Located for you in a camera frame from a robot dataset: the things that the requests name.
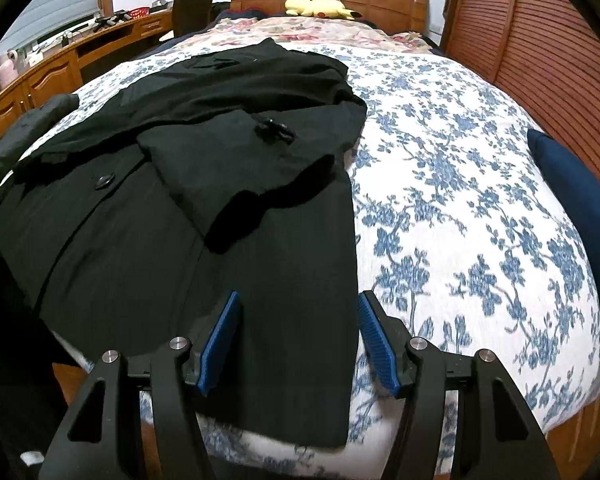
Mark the dark blue pillow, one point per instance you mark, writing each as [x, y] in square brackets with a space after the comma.
[575, 187]

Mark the dark brown desk chair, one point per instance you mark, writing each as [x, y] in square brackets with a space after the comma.
[190, 16]

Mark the yellow Pikachu plush toy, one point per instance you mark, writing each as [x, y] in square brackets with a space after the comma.
[320, 9]

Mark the pink floral beige quilt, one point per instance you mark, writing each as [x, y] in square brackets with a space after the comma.
[297, 31]

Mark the black double-breasted coat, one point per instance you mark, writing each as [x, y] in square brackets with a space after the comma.
[222, 173]

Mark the blue floral white bedsheet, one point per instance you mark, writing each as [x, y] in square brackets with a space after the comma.
[458, 233]

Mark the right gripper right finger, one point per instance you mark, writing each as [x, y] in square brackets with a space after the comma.
[496, 437]

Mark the pink bottle on desk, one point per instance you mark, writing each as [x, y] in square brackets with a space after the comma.
[8, 68]

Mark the red basket on desk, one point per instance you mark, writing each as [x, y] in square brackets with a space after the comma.
[139, 12]

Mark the brown louvered wardrobe doors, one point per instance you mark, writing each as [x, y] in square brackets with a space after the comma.
[543, 54]

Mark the grey window roller blind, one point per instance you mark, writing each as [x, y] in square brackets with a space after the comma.
[40, 17]

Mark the long wooden desk cabinet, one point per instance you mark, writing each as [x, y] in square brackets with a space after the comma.
[71, 67]

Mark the dark grey folded garment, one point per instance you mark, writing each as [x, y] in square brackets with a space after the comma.
[31, 126]

